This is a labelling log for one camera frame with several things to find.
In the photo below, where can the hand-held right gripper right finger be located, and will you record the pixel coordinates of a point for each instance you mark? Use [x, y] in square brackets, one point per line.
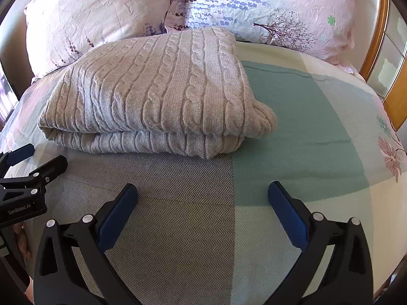
[289, 216]

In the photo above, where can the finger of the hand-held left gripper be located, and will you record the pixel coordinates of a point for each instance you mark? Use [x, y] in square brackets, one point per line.
[47, 169]
[20, 153]

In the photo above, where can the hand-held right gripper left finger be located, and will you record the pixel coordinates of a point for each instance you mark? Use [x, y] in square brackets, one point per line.
[114, 216]

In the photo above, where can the person's left hand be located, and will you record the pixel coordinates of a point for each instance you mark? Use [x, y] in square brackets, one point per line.
[22, 240]

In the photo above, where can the purple floral cloth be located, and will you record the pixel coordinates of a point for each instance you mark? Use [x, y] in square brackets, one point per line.
[7, 98]

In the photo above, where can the patchwork bed sheet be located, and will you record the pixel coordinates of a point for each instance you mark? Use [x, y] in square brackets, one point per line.
[295, 124]

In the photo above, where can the beige headboard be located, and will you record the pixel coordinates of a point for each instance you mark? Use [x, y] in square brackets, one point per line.
[12, 44]

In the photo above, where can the pink floral pillow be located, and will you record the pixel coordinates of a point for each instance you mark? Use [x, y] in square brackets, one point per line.
[273, 9]
[105, 16]

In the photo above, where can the wooden headboard with mirror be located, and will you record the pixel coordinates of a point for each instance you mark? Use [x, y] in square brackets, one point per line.
[378, 38]

